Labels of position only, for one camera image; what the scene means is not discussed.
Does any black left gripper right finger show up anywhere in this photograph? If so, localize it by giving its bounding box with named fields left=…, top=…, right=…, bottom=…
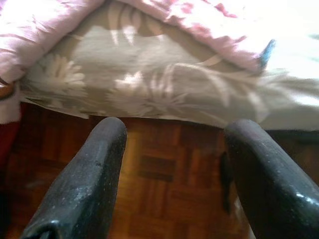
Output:
left=219, top=119, right=319, bottom=239

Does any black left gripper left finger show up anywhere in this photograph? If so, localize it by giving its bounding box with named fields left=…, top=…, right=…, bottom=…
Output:
left=21, top=117, right=128, bottom=239

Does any beige floral bed sheet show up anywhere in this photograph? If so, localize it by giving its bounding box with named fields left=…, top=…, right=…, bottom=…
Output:
left=18, top=0, right=319, bottom=131

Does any pink cartoon print quilt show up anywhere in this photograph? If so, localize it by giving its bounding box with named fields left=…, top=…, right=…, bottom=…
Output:
left=0, top=0, right=319, bottom=125

